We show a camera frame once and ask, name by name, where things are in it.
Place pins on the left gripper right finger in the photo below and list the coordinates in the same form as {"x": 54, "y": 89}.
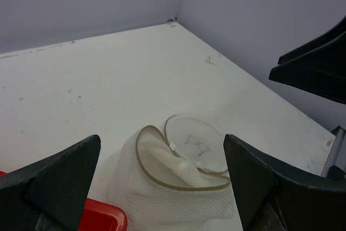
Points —
{"x": 273, "y": 195}

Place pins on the red plastic tray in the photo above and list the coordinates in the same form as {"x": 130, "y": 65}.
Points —
{"x": 102, "y": 214}

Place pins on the white mesh laundry bag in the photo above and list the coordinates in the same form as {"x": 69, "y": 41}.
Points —
{"x": 172, "y": 177}

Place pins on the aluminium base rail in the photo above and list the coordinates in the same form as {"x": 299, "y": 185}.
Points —
{"x": 334, "y": 167}

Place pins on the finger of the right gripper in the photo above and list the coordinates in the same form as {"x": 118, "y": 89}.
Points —
{"x": 320, "y": 71}
{"x": 325, "y": 38}

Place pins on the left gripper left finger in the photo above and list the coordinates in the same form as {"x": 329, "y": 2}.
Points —
{"x": 80, "y": 159}

